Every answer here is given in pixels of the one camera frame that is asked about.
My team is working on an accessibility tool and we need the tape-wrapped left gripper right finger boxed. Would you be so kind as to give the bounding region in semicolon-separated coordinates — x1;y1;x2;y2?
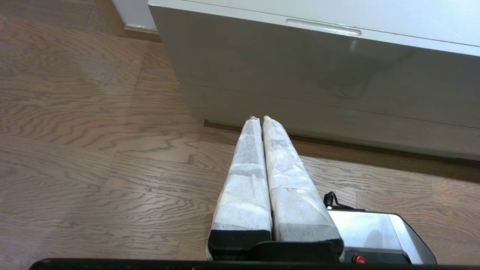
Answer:
262;115;345;259

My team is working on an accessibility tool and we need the white drawer with recessed handle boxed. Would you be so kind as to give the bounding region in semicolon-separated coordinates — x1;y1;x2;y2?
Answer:
149;5;480;130

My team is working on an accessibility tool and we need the silver robot base, red button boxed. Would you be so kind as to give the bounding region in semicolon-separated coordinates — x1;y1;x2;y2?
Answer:
327;210;437;265

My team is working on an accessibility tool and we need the black cable on robot base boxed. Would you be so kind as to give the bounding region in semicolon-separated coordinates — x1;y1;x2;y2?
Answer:
323;191;365;211

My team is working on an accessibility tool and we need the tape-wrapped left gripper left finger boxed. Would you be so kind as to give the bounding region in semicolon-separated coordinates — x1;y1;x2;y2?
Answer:
207;115;273;261

